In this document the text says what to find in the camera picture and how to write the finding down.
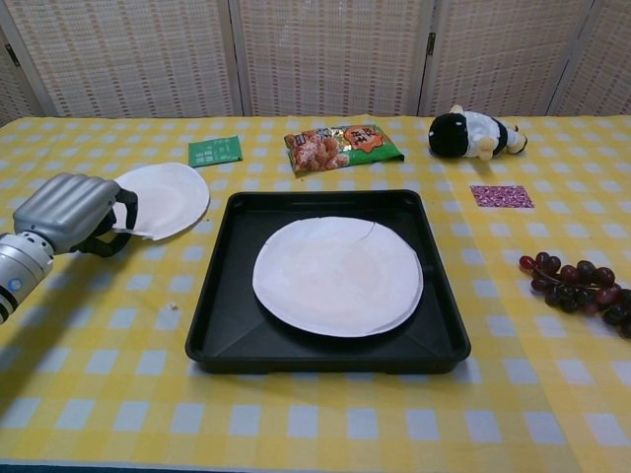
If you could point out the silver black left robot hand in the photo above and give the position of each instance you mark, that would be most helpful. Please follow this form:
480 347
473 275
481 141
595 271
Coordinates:
69 212

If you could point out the white paper plate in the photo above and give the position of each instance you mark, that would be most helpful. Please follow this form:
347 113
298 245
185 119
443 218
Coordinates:
167 202

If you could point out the white paper plate cracked rim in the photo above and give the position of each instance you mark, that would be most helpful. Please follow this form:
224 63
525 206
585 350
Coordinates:
340 281

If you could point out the black square plastic tray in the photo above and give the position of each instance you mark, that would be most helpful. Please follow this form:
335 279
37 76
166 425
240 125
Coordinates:
236 345

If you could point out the green flat packet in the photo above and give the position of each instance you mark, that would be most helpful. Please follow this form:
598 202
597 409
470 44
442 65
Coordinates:
215 151

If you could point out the yellow white checked tablecloth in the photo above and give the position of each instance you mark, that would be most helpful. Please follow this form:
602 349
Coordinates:
581 394
246 424

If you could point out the orange green snack bag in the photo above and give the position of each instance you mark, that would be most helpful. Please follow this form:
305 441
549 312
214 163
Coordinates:
340 148

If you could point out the beige woven folding screen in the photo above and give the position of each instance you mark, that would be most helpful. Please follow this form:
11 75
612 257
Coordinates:
315 49

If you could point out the black white plush doll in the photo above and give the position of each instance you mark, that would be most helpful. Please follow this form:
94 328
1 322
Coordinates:
463 133

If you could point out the dark red grape bunch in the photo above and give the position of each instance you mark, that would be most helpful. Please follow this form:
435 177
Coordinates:
577 288

